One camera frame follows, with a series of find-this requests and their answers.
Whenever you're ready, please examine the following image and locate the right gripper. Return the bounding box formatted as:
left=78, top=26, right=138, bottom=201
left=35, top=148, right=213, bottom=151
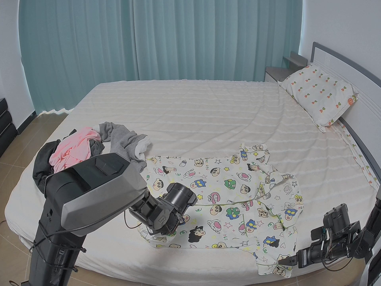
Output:
left=296, top=241, right=328, bottom=269

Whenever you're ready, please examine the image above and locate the white printed pyjama top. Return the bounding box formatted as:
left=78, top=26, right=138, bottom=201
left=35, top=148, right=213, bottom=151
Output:
left=138, top=143, right=305, bottom=277

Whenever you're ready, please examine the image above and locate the white printed pillow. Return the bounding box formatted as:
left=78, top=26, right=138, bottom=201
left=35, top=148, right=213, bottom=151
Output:
left=278, top=63, right=359, bottom=133

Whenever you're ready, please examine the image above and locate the bed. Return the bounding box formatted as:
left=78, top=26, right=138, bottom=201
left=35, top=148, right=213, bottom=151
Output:
left=4, top=42, right=381, bottom=284

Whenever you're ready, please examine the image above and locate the grey bedside table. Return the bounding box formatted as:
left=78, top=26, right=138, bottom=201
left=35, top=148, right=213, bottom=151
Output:
left=264, top=51, right=308, bottom=83

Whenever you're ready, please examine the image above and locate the grey garment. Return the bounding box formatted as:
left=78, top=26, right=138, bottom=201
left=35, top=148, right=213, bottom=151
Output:
left=95, top=122, right=153, bottom=172

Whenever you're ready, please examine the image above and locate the blue-green curtain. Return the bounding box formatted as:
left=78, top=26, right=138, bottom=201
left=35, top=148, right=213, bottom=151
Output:
left=18, top=0, right=140, bottom=115
left=132, top=0, right=304, bottom=83

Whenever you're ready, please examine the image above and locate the pink garment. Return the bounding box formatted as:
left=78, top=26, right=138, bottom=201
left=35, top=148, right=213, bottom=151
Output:
left=49, top=126, right=102, bottom=174

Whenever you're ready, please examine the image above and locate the black garment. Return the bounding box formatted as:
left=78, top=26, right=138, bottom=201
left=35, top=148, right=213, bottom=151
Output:
left=32, top=128, right=105, bottom=193

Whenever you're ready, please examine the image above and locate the black chest of drawers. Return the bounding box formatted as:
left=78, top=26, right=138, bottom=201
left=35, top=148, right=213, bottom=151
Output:
left=0, top=98, right=17, bottom=157

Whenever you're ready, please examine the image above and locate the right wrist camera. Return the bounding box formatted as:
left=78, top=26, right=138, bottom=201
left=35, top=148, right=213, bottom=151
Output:
left=310, top=227, right=328, bottom=241

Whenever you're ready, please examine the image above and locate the black cable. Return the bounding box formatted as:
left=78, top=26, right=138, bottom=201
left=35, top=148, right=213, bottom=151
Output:
left=324, top=258, right=350, bottom=272
left=123, top=210, right=145, bottom=229
left=30, top=215, right=127, bottom=253

